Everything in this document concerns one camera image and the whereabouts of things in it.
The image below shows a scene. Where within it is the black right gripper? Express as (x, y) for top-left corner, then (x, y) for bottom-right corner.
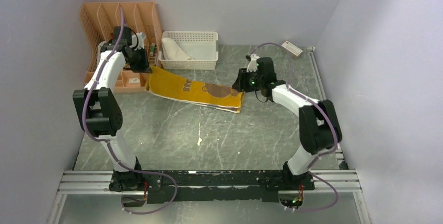
(232, 67), (263, 93)

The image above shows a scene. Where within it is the white towel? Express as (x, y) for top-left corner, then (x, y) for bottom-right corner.
(161, 38), (194, 61)

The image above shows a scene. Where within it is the white plastic basket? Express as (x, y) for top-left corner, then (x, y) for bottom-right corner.
(158, 31), (219, 70)

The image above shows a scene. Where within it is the brown and yellow towel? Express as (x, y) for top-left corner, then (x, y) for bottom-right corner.
(145, 67), (244, 113)

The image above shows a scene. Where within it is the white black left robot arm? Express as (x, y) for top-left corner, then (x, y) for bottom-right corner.
(73, 25), (152, 192)

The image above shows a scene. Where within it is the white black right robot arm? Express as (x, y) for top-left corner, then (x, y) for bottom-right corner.
(232, 54), (342, 190)

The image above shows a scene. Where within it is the small white label tag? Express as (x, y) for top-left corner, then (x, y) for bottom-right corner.
(129, 77), (140, 84)

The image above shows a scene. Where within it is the orange plastic file organizer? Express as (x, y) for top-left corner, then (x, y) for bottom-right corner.
(79, 2), (162, 93)

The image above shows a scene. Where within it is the small white red box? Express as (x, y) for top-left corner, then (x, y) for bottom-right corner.
(281, 41), (303, 58)

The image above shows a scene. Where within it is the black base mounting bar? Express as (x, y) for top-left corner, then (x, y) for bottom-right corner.
(109, 169), (316, 205)

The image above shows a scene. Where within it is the aluminium side rail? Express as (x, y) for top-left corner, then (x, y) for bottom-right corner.
(306, 46), (349, 170)

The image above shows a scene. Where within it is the aluminium front rail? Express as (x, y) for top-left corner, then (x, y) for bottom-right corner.
(57, 170), (363, 195)

